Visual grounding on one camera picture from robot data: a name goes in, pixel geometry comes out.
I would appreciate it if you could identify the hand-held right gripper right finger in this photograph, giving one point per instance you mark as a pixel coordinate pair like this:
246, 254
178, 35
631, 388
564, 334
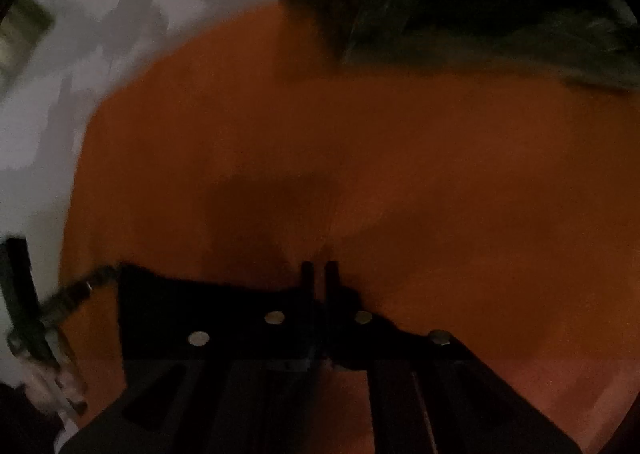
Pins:
334, 324

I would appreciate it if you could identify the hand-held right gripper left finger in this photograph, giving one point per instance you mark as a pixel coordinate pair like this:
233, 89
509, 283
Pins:
306, 324

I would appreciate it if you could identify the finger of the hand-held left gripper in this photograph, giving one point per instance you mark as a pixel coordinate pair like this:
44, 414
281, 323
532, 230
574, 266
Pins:
75, 291

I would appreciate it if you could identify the black garment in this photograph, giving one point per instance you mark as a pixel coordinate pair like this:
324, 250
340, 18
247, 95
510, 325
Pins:
165, 304

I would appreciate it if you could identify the person's left hand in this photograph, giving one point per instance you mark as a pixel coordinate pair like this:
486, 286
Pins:
52, 386

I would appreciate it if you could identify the orange bed sheet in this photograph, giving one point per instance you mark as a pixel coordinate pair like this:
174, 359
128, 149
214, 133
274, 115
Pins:
400, 159

